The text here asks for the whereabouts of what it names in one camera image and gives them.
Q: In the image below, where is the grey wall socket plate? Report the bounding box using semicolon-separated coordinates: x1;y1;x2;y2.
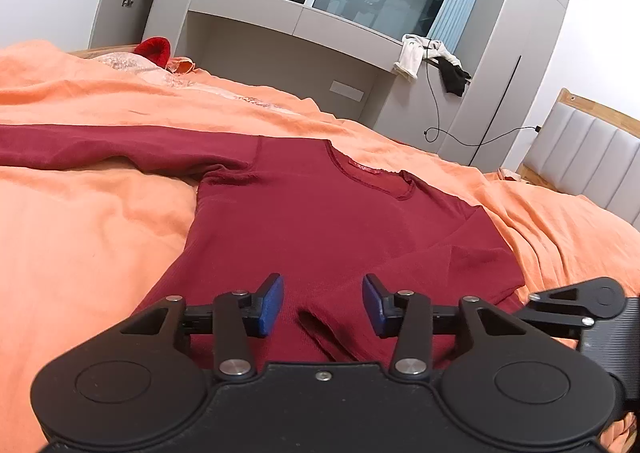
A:
330;79;366;102

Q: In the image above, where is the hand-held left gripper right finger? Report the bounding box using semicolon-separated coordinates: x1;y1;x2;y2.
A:
362;273;532;381

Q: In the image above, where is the dark red long-sleeved shirt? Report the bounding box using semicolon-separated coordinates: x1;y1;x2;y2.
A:
0;125;538;369

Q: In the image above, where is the orange blanket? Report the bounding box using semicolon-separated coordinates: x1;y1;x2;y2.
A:
0;40;640;453

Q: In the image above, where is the pale patterned pillow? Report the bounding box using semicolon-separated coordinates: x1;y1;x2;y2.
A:
90;51;288;112

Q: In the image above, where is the padded wooden headboard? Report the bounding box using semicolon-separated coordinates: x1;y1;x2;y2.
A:
517;88;640;230

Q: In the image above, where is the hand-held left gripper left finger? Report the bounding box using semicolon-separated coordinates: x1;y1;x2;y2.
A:
120;273;285;381

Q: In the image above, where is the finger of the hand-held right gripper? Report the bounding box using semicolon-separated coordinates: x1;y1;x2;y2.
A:
527;277;627;329

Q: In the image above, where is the black hanging garment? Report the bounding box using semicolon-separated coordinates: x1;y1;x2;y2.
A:
437;55;473;98

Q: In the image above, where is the white hanging garment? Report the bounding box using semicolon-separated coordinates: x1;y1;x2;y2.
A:
392;34;463;82

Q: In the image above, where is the small orange cloth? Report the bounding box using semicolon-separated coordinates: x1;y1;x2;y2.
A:
165;57;197;76

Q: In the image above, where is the grey wall cabinet unit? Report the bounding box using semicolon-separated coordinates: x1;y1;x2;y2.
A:
90;0;579;168

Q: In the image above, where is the bright red knit cloth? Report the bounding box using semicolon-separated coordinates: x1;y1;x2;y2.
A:
132;37;174;69

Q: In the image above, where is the black cable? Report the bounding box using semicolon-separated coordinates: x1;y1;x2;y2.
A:
423;45;544;166

